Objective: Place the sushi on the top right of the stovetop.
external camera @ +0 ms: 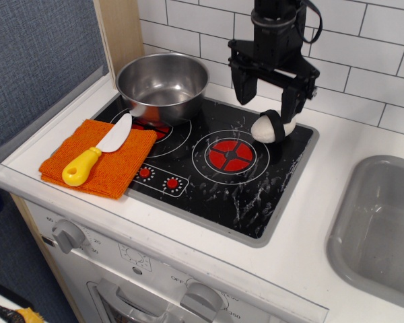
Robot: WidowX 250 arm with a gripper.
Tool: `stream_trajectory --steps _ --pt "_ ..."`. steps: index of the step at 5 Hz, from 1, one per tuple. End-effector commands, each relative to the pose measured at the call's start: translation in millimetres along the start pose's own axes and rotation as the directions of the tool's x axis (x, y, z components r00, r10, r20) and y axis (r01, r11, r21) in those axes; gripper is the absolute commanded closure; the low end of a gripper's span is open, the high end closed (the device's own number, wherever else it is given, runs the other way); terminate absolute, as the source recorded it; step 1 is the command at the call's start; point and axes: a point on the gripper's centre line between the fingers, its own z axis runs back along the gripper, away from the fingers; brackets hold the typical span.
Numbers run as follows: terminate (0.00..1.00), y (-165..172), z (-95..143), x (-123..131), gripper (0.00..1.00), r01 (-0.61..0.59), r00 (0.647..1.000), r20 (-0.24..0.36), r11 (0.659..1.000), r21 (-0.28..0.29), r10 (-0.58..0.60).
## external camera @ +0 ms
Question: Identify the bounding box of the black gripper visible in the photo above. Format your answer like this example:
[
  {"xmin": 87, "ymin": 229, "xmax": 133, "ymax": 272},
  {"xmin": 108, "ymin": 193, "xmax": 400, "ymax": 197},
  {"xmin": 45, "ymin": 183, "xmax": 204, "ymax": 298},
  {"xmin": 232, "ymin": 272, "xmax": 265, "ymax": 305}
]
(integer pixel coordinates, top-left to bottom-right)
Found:
[{"xmin": 228, "ymin": 21, "xmax": 320, "ymax": 124}]

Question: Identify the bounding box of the white sushi with black band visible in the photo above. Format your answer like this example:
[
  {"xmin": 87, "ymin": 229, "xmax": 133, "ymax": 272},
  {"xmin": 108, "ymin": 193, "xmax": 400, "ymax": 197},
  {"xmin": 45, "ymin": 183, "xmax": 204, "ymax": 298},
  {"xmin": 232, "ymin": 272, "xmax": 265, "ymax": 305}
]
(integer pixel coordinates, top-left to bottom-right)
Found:
[{"xmin": 250, "ymin": 110, "xmax": 296, "ymax": 143}]

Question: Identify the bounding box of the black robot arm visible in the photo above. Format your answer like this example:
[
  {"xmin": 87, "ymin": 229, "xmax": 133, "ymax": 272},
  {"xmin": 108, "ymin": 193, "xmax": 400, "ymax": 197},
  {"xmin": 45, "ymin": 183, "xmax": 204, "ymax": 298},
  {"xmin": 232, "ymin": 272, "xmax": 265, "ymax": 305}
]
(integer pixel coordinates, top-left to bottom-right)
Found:
[{"xmin": 228, "ymin": 1, "xmax": 323, "ymax": 124}]

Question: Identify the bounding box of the black toy stovetop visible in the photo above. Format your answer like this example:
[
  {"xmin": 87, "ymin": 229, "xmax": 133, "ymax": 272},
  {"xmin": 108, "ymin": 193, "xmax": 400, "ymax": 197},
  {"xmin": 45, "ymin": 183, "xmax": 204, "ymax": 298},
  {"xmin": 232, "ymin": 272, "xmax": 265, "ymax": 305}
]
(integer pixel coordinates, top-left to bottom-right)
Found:
[{"xmin": 94, "ymin": 94, "xmax": 321, "ymax": 249}]

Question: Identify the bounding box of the stainless steel pot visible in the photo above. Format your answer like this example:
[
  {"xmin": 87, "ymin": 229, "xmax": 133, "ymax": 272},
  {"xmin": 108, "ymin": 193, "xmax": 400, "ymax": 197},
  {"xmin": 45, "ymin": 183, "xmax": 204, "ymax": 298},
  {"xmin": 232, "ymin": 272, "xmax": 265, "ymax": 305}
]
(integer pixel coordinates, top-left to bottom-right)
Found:
[{"xmin": 116, "ymin": 52, "xmax": 209, "ymax": 127}]

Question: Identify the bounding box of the grey sink basin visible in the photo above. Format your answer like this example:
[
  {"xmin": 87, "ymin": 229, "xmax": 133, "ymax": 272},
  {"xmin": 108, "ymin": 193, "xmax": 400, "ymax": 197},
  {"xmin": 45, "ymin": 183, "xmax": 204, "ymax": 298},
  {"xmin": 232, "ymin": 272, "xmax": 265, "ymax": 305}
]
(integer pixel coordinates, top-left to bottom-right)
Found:
[{"xmin": 327, "ymin": 155, "xmax": 404, "ymax": 308}]

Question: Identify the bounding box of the orange folded cloth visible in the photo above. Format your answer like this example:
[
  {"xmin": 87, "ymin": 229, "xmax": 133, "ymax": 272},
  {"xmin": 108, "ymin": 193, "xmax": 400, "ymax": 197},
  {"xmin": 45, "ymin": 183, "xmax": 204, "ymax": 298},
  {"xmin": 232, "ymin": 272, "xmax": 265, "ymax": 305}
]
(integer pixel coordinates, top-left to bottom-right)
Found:
[{"xmin": 39, "ymin": 120, "xmax": 157, "ymax": 199}]

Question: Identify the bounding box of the grey right oven knob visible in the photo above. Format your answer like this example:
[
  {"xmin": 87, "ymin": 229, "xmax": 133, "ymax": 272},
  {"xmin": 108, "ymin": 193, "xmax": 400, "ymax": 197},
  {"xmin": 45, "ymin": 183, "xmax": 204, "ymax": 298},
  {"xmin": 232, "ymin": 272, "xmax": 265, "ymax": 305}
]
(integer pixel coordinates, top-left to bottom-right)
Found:
[{"xmin": 180, "ymin": 283, "xmax": 224, "ymax": 322}]

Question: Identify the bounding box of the grey oven knob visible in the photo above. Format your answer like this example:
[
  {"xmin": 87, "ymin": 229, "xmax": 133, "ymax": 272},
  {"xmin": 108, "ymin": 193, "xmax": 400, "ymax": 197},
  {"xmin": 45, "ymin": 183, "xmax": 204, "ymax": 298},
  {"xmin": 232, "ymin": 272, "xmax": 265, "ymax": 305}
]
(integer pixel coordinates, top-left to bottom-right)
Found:
[
  {"xmin": 180, "ymin": 283, "xmax": 224, "ymax": 322},
  {"xmin": 52, "ymin": 219, "xmax": 86, "ymax": 254}
]

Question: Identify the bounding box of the white toy oven front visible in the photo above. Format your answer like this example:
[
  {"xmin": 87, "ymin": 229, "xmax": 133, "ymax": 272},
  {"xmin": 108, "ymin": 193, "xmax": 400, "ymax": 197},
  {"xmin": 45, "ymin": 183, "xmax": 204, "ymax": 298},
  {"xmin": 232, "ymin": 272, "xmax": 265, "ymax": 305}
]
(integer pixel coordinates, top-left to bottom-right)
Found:
[{"xmin": 27, "ymin": 202, "xmax": 328, "ymax": 322}]

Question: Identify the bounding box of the grey left oven knob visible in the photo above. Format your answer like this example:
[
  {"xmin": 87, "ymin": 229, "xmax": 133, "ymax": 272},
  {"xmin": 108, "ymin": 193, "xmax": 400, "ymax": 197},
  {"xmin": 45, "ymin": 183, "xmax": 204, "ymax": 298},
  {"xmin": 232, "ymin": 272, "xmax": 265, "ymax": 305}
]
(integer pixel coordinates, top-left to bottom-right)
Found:
[{"xmin": 52, "ymin": 219, "xmax": 86, "ymax": 254}]

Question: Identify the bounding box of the wooden side post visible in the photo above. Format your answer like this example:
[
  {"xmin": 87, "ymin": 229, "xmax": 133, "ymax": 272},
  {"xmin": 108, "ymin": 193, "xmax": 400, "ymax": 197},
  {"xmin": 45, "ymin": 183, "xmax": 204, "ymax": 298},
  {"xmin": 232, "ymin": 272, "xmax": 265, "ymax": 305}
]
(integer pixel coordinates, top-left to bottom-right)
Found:
[{"xmin": 93, "ymin": 0, "xmax": 145, "ymax": 79}]

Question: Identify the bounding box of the yellow handled toy knife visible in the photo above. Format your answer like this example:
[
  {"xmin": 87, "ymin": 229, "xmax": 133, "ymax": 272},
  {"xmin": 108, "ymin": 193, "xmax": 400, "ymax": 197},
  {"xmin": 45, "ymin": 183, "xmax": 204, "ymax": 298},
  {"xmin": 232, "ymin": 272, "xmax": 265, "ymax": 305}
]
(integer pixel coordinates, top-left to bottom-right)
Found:
[{"xmin": 62, "ymin": 113, "xmax": 133, "ymax": 186}]

